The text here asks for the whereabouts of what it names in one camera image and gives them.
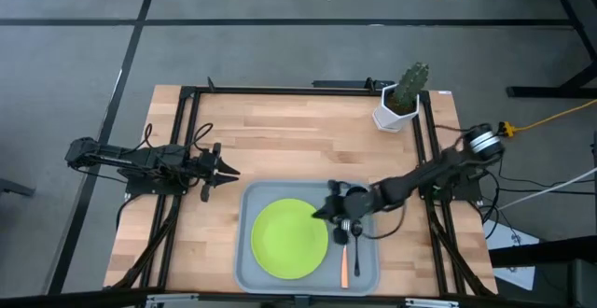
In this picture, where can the green round plate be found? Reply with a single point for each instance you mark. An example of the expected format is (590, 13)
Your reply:
(289, 240)

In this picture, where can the green cactus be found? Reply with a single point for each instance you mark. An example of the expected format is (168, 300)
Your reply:
(412, 84)

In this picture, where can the black metal stand legs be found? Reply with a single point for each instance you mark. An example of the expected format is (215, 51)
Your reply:
(550, 92)

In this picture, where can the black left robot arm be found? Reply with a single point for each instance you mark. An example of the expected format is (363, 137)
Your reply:
(121, 156)

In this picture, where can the black spoon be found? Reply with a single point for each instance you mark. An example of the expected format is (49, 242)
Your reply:
(356, 252)

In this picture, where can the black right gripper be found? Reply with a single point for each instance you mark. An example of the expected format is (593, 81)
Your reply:
(356, 205)

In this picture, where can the grey plastic tray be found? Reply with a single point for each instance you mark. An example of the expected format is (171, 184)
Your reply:
(247, 196)

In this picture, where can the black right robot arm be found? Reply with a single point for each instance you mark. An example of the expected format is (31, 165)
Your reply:
(420, 177)

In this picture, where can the dark grey floor object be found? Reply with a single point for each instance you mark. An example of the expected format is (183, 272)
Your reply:
(14, 187)

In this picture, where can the silver metal bracket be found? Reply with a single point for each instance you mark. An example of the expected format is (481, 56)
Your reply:
(431, 303)
(170, 300)

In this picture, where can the black aluminium table frame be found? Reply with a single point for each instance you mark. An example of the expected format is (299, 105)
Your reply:
(303, 91)

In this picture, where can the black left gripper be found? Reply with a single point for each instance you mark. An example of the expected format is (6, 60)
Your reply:
(205, 168)

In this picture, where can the black box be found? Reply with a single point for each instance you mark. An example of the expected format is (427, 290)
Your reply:
(578, 280)

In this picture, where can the white paper sheet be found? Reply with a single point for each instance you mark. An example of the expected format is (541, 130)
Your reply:
(506, 235)

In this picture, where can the dark metal beam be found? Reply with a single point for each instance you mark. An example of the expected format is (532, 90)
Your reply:
(70, 299)

